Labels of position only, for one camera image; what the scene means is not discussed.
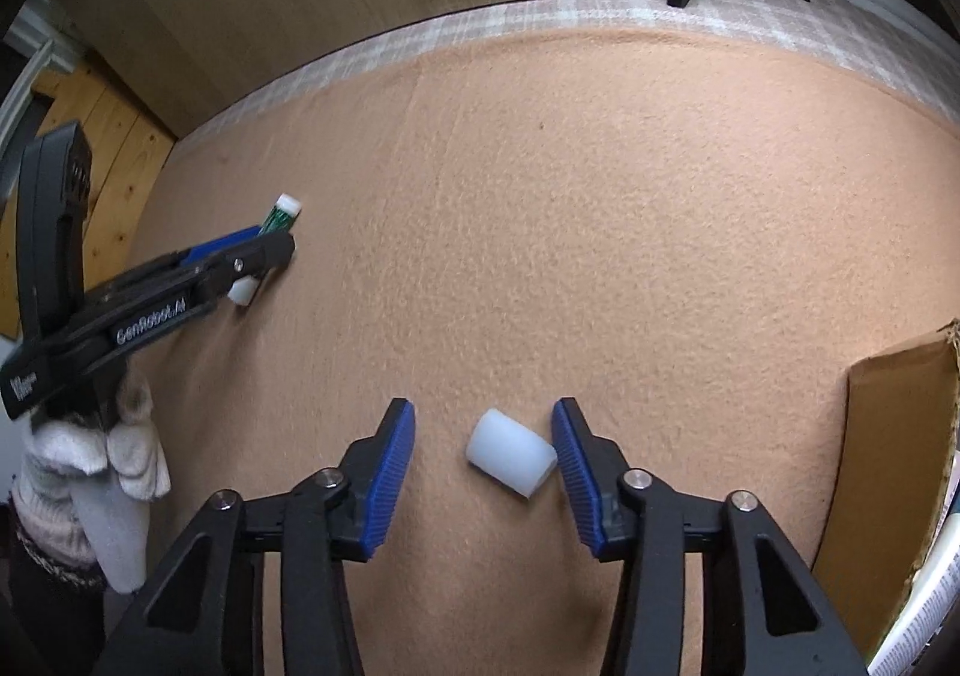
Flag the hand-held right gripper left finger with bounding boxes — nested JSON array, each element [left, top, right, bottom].
[[94, 398, 417, 676]]

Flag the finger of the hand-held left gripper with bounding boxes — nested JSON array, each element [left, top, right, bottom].
[[180, 226, 263, 266], [184, 231, 296, 302]]

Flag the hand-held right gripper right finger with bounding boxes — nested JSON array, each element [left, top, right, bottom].
[[551, 398, 871, 676]]

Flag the green white lip balm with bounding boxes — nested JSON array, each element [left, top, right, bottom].
[[229, 193, 303, 307]]

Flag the white plastic cylinder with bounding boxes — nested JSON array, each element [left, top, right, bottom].
[[465, 409, 557, 499]]

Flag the cardboard box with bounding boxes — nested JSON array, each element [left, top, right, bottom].
[[814, 319, 960, 662]]

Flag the white lotion bottle blue cap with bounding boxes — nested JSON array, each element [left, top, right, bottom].
[[866, 488, 960, 676]]

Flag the person's left hand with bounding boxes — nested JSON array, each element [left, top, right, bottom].
[[79, 364, 172, 594]]

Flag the pine wood board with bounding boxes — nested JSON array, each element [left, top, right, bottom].
[[0, 49, 177, 339]]

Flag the checked grey cloth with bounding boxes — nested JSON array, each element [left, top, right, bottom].
[[176, 0, 960, 144]]

